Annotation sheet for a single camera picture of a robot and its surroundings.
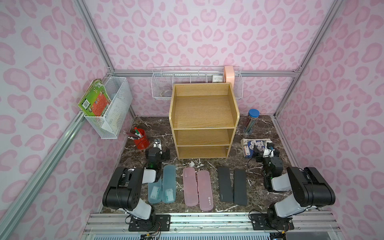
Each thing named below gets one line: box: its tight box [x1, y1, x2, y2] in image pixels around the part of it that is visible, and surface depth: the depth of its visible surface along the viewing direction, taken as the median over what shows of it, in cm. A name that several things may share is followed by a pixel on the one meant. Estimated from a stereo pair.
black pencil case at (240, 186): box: [233, 168, 247, 205], surface depth 85 cm
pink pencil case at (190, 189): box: [182, 167, 199, 207], surface depth 84 cm
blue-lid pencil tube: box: [243, 108, 260, 136], surface depth 97 cm
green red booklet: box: [78, 78, 112, 117], surface depth 73 cm
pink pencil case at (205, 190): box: [197, 170, 214, 211], surface depth 84 cm
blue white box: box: [240, 138, 273, 158], surface depth 102 cm
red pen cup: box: [134, 126, 150, 150], surface depth 100 cm
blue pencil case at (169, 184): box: [162, 165, 177, 204], surface depth 87 cm
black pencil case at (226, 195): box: [217, 166, 234, 203], surface depth 85 cm
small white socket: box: [212, 75, 223, 83], surface depth 94 cm
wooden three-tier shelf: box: [169, 82, 240, 160], surface depth 85 cm
